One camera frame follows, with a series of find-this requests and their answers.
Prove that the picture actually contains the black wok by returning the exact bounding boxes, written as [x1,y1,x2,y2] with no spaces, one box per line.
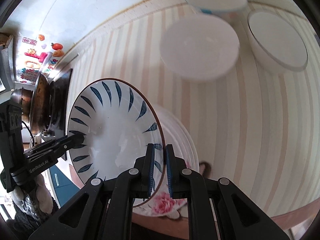
[29,73,50,135]

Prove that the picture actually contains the colourful wall stickers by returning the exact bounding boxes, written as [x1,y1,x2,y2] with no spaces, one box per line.
[15,34,65,85]

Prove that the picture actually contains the black gas stove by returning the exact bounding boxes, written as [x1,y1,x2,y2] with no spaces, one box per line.
[41,69,73,141]

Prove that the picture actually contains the black range hood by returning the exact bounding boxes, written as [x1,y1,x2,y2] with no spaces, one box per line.
[0,33,15,94]

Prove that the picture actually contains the white bowl dark rim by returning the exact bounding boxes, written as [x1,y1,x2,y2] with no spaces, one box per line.
[247,10,309,75]

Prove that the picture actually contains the steel steamer pot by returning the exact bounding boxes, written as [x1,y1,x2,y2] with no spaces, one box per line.
[10,87,33,122]

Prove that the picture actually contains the white plate pink flowers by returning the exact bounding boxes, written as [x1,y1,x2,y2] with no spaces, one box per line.
[133,105,199,219]

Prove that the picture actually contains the plain white bowl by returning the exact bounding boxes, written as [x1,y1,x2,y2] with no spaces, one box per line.
[160,14,240,82]

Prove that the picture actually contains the striped cat table mat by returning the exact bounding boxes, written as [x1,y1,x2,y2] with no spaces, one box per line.
[67,0,319,229]

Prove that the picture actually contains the white plate blue leaf pattern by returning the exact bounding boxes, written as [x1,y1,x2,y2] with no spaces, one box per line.
[67,78,165,196]

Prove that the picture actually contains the white bowl blue rim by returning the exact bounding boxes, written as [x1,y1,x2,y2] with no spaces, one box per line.
[185,0,248,24]

